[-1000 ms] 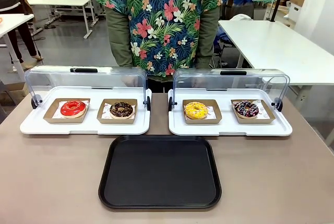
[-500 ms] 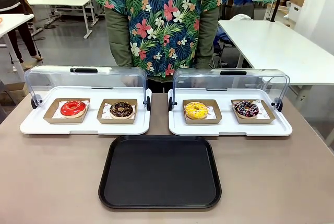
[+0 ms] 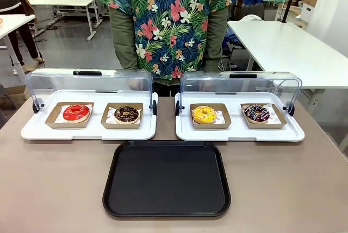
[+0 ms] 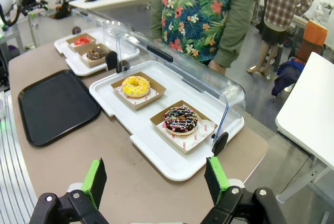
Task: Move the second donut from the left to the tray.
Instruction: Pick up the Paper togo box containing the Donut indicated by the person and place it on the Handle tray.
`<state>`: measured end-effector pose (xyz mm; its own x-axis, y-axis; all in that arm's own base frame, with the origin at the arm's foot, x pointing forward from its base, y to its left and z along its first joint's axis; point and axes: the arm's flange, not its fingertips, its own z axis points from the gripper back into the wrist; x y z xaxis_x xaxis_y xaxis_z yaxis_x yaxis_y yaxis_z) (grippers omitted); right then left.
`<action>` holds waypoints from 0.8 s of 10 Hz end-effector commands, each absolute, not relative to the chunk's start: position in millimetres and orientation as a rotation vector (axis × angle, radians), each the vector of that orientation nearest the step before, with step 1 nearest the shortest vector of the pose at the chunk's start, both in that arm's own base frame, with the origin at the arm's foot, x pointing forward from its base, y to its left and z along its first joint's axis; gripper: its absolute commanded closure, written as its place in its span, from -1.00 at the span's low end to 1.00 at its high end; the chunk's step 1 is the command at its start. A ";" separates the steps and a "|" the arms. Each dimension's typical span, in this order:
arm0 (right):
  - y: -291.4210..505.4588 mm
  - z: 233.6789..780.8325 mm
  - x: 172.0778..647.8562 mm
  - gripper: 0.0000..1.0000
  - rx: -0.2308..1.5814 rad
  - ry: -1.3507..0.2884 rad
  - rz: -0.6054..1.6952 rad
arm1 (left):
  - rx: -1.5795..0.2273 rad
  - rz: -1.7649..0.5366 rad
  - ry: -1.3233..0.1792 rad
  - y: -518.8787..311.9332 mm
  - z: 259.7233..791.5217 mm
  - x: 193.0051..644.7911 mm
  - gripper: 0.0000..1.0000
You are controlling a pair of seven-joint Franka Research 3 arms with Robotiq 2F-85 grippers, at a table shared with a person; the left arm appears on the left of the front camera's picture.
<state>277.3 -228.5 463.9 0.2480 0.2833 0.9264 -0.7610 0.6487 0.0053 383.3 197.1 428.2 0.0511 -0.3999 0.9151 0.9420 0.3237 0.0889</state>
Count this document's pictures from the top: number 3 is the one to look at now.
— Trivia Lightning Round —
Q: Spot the person's left hand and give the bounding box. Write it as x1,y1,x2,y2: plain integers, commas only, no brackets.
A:
199,78,215,92

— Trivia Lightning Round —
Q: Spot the person's right hand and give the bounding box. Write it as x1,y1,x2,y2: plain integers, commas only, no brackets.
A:
127,78,144,91

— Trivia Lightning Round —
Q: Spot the person's left forearm green sleeve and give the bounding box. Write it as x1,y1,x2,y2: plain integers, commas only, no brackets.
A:
203,6,231,72

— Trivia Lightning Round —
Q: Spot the person's right forearm green sleeve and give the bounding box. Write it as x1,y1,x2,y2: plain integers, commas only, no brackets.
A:
109,8,140,70

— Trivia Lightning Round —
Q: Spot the yellow glazed donut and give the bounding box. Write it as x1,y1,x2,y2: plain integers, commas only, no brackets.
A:
191,105,218,125

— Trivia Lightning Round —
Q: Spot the chocolate sprinkled donut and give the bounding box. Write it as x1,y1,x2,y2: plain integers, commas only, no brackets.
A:
114,105,142,124

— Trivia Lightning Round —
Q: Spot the brown cardboard donut tray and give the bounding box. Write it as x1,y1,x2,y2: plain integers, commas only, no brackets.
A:
44,102,95,129
101,102,144,130
240,103,288,130
189,103,232,130

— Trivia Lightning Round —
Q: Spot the dark sprinkled donut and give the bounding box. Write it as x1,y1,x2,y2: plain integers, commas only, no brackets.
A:
243,104,271,123

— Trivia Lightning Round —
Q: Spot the white display tray base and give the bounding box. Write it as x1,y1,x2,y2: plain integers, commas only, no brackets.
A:
20,89,159,141
175,90,306,143

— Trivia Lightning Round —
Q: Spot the red glazed donut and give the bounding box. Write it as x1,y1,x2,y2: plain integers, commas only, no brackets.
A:
63,104,91,124

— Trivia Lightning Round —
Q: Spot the black serving tray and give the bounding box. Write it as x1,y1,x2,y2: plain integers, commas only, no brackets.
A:
102,140,232,219

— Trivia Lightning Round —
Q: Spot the clear hinged display lid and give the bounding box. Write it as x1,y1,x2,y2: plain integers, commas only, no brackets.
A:
25,67,158,116
175,71,303,117

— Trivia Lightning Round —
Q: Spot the blue chair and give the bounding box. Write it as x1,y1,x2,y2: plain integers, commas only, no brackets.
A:
221,30,247,71

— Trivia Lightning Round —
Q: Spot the person in floral shirt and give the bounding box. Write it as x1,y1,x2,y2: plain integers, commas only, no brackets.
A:
99,0,241,81

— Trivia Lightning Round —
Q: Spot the large white side table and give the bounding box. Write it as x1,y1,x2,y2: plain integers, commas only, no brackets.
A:
227,20,348,90

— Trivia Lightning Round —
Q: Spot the white low bench table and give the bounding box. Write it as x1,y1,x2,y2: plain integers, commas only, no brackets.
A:
27,0,96,41

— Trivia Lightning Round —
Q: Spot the white storage box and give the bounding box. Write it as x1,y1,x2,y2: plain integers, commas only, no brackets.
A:
300,2,316,25

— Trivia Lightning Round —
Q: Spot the small white desk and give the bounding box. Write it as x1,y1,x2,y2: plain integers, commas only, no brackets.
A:
0,14,36,87

